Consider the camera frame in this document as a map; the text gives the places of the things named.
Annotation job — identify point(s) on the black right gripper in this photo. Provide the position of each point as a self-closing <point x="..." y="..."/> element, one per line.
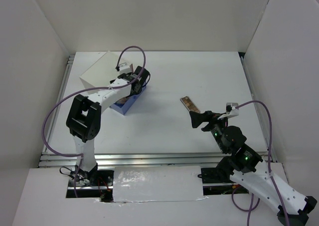
<point x="211" y="117"/>

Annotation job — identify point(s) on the long brown eyeshadow palette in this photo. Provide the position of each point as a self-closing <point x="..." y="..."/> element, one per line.
<point x="189" y="104"/>

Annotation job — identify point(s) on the dark blue drawer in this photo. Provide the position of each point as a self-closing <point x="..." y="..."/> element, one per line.
<point x="132" y="99"/>

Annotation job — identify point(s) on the small beige eyeshadow quad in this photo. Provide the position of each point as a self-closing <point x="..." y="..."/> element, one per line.
<point x="122" y="101"/>

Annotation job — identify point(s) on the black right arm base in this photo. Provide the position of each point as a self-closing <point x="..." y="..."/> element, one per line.
<point x="216" y="180"/>

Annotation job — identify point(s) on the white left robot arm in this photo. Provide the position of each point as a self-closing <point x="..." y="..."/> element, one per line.
<point x="84" y="118"/>

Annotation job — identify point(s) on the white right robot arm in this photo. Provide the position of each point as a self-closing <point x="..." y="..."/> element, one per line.
<point x="244" y="166"/>

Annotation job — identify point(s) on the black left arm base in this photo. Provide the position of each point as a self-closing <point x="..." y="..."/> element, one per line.
<point x="99" y="186"/>

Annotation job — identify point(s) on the white drawer organizer cabinet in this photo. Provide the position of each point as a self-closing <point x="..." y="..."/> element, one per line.
<point x="102" y="72"/>

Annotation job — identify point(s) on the white foil cover sheet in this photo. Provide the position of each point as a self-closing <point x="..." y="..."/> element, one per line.
<point x="157" y="184"/>

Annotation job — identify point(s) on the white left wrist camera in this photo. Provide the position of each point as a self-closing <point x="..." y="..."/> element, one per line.
<point x="124" y="68"/>

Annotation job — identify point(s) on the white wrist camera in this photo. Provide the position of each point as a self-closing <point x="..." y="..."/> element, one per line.
<point x="124" y="68"/>
<point x="231" y="111"/>

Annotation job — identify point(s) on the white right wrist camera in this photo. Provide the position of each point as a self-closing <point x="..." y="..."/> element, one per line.
<point x="231" y="111"/>

